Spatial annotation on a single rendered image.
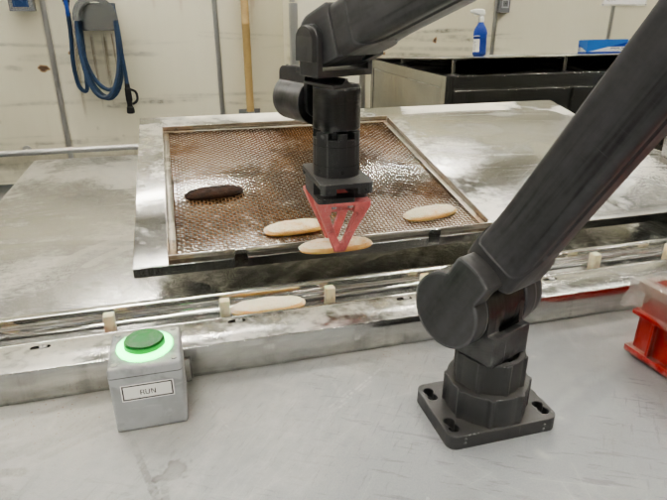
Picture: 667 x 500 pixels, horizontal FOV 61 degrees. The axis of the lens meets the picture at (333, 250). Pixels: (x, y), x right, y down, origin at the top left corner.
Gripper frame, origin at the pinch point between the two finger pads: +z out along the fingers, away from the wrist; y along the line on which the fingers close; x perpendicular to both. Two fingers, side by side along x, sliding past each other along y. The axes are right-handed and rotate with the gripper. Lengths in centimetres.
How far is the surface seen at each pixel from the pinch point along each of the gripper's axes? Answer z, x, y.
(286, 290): 7.8, -6.3, -2.4
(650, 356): 9.7, 32.8, 21.6
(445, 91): 7, 96, -164
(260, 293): 7.8, -9.8, -2.4
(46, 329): 8.6, -36.5, -1.2
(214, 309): 8.5, -16.1, -0.9
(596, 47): -5, 219, -225
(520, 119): -3, 62, -55
